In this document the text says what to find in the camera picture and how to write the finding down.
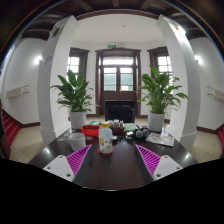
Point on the dark wood framed window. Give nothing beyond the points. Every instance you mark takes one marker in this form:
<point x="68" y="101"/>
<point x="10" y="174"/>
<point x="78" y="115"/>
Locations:
<point x="76" y="61"/>
<point x="163" y="61"/>

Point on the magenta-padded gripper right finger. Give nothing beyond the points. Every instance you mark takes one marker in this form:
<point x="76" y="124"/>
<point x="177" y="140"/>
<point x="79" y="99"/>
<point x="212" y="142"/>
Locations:
<point x="165" y="166"/>

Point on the red carpeted staircase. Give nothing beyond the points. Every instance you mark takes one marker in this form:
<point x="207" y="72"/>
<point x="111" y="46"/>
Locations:
<point x="8" y="128"/>
<point x="221" y="136"/>

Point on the black chair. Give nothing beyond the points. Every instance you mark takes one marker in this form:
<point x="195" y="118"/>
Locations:
<point x="120" y="111"/>

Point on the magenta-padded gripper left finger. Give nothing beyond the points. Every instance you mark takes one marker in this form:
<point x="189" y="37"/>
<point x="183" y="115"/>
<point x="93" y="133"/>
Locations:
<point x="61" y="166"/>

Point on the potted plant in white pot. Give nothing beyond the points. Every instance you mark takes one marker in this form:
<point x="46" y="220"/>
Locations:
<point x="160" y="93"/>
<point x="75" y="93"/>

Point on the dark wooden glazed door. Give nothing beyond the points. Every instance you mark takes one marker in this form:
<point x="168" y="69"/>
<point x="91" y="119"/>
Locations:
<point x="118" y="73"/>

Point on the printed magazine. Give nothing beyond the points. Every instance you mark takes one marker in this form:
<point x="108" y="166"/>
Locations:
<point x="160" y="139"/>

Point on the green cloth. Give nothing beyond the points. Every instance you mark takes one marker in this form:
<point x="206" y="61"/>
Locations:
<point x="130" y="127"/>

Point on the red plastic tray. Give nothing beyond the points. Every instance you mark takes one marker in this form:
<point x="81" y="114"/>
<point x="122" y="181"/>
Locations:
<point x="90" y="130"/>

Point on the yellow-capped clear drink bottle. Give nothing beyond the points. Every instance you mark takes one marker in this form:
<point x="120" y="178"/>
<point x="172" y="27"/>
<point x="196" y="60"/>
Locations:
<point x="105" y="138"/>

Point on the white speckled mug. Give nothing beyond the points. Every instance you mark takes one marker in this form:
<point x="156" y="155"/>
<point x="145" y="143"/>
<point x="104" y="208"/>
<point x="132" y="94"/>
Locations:
<point x="77" y="141"/>

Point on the wall lamp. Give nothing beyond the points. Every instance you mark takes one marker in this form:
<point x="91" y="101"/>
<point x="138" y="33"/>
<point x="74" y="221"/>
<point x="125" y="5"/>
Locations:
<point x="38" y="60"/>
<point x="198" y="59"/>

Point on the grey round object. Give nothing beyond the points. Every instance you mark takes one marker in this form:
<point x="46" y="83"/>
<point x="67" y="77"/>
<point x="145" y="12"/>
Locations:
<point x="142" y="133"/>

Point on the green exit sign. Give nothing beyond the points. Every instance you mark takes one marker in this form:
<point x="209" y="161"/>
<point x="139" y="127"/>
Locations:
<point x="112" y="46"/>

